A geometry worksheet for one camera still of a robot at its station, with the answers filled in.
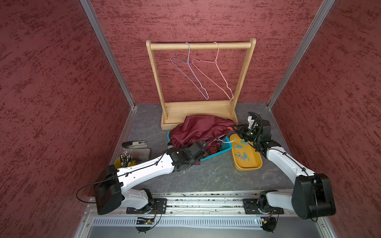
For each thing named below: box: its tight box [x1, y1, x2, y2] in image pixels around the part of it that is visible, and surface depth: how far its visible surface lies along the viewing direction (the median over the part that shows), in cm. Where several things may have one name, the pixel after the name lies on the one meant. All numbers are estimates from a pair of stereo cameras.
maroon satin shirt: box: [168, 114, 236, 147], surface depth 86 cm
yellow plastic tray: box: [229, 133, 263, 172], surface depth 92 cm
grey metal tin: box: [125, 147, 152, 165], surface depth 92 cm
